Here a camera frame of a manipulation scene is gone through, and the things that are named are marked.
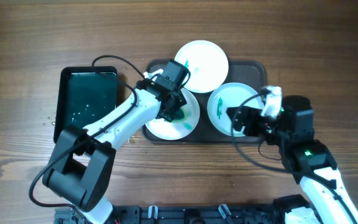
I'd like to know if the black water tray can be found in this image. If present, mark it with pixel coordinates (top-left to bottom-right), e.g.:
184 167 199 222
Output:
53 66 117 142

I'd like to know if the white plate top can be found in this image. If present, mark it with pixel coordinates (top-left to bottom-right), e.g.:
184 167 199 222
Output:
175 40 229 93

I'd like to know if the white plate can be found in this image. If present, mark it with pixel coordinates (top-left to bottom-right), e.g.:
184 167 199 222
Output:
175 40 229 93
145 88 200 141
207 82 257 136

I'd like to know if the green yellow sponge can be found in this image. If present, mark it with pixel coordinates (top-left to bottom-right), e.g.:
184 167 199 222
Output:
172 108 187 123

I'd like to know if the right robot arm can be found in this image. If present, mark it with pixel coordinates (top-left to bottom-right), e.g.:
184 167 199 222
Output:
226 95 358 223

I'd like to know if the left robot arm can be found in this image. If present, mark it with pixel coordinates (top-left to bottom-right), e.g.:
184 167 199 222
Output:
35 60 191 223

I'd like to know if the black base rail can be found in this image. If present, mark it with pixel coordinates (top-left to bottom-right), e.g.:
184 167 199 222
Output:
53 204 310 224

